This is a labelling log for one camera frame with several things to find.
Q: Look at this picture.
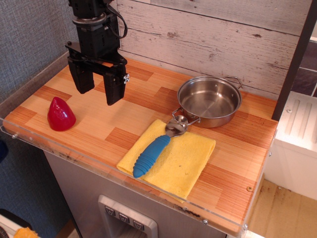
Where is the stainless steel pot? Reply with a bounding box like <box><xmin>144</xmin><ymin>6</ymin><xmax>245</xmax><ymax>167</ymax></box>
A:
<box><xmin>172</xmin><ymin>76</ymin><xmax>243</xmax><ymax>128</ymax></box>

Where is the clear acrylic edge guard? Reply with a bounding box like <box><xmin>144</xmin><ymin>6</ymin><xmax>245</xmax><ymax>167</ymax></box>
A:
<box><xmin>3</xmin><ymin>112</ymin><xmax>277</xmax><ymax>238</ymax></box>

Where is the red plastic pepper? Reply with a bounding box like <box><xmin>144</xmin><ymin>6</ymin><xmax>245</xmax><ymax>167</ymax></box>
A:
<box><xmin>47</xmin><ymin>97</ymin><xmax>76</xmax><ymax>131</ymax></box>

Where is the grey toy fridge cabinet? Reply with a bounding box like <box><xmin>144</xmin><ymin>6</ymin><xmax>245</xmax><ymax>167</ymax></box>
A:
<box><xmin>45</xmin><ymin>152</ymin><xmax>226</xmax><ymax>238</ymax></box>

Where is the orange object bottom left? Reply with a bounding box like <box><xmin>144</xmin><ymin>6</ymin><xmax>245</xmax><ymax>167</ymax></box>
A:
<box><xmin>13</xmin><ymin>228</ymin><xmax>39</xmax><ymax>238</ymax></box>

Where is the dark right frame post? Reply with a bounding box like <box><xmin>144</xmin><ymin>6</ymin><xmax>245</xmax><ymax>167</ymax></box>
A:
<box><xmin>271</xmin><ymin>0</ymin><xmax>317</xmax><ymax>121</ymax></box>

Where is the white toy sink unit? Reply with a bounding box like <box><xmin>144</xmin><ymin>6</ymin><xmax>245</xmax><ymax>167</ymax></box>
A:
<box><xmin>264</xmin><ymin>92</ymin><xmax>317</xmax><ymax>199</ymax></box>

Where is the blue handled metal spoon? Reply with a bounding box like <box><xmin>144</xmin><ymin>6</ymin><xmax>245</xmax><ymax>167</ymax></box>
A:
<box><xmin>132</xmin><ymin>115</ymin><xmax>189</xmax><ymax>178</ymax></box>

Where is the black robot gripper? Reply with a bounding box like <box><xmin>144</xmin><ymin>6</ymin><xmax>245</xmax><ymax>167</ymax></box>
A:
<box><xmin>66</xmin><ymin>14</ymin><xmax>129</xmax><ymax>106</ymax></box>

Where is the yellow folded cloth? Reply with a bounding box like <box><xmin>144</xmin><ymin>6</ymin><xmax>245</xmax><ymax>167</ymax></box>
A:
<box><xmin>116</xmin><ymin>119</ymin><xmax>216</xmax><ymax>199</ymax></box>

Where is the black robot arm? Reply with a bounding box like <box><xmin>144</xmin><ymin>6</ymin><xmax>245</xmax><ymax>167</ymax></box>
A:
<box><xmin>66</xmin><ymin>0</ymin><xmax>129</xmax><ymax>106</ymax></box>

